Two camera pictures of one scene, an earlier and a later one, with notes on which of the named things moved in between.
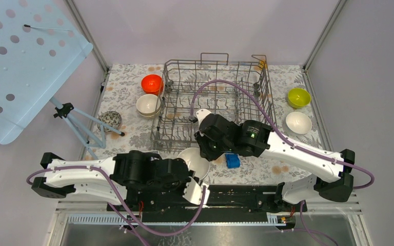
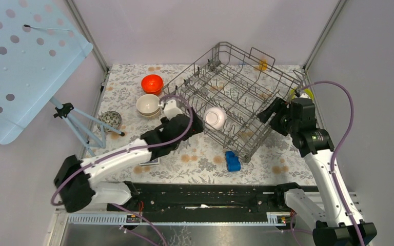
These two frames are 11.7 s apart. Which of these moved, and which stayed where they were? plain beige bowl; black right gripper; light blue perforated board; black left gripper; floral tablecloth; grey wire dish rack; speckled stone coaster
Moved: grey wire dish rack; black left gripper; black right gripper
Stayed: floral tablecloth; plain beige bowl; speckled stone coaster; light blue perforated board
